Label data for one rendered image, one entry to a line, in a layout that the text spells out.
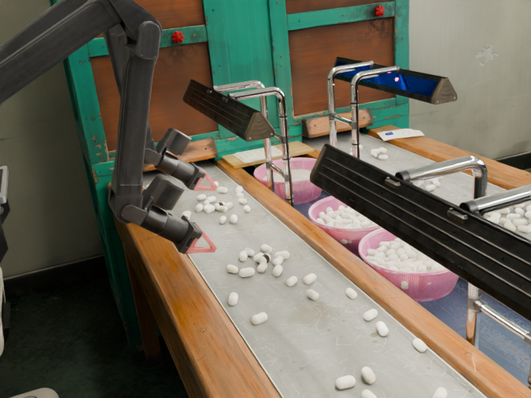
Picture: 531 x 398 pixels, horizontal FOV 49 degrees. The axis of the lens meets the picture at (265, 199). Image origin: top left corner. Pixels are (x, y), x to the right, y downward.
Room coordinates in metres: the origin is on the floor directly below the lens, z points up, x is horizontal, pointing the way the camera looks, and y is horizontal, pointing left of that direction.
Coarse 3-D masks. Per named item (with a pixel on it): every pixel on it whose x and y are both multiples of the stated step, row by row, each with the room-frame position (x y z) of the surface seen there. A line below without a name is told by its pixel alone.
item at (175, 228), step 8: (168, 216) 1.21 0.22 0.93; (176, 216) 1.24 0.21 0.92; (184, 216) 1.28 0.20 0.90; (168, 224) 1.20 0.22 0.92; (176, 224) 1.21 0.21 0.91; (184, 224) 1.23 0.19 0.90; (192, 224) 1.23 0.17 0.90; (160, 232) 1.20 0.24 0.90; (168, 232) 1.20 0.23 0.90; (176, 232) 1.21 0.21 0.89; (184, 232) 1.21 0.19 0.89; (192, 232) 1.20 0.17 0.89; (176, 240) 1.21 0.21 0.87; (184, 240) 1.20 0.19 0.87; (184, 248) 1.19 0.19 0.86
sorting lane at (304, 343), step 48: (192, 192) 1.88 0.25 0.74; (240, 240) 1.45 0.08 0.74; (288, 240) 1.42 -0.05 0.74; (240, 288) 1.19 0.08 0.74; (288, 288) 1.17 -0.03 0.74; (336, 288) 1.15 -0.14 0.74; (288, 336) 0.98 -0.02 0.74; (336, 336) 0.96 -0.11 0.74; (384, 336) 0.95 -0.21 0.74; (288, 384) 0.84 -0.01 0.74; (384, 384) 0.81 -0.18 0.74; (432, 384) 0.80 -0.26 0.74
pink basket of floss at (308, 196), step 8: (280, 160) 2.06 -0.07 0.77; (296, 160) 2.06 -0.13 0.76; (304, 160) 2.05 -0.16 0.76; (312, 160) 2.03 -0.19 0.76; (256, 168) 1.98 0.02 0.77; (264, 168) 2.02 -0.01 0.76; (280, 168) 2.05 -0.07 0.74; (304, 168) 2.04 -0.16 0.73; (312, 168) 2.02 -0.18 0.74; (256, 176) 1.89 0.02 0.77; (264, 176) 2.00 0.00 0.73; (264, 184) 1.87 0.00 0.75; (280, 184) 1.82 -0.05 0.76; (296, 184) 1.81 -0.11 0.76; (304, 184) 1.82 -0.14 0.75; (312, 184) 1.83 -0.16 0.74; (280, 192) 1.83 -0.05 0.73; (296, 192) 1.82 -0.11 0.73; (304, 192) 1.83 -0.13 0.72; (312, 192) 1.84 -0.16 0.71; (320, 192) 1.89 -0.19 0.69; (296, 200) 1.83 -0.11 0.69; (304, 200) 1.84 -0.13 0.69; (312, 200) 1.86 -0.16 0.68
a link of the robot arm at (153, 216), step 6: (150, 204) 1.20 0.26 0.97; (156, 204) 1.20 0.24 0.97; (150, 210) 1.20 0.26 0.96; (156, 210) 1.21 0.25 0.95; (162, 210) 1.22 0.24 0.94; (150, 216) 1.19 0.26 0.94; (156, 216) 1.20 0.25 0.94; (162, 216) 1.20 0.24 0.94; (144, 222) 1.19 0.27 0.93; (150, 222) 1.19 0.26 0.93; (156, 222) 1.19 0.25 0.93; (162, 222) 1.20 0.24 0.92; (150, 228) 1.19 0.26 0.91; (156, 228) 1.19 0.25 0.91; (162, 228) 1.20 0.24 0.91
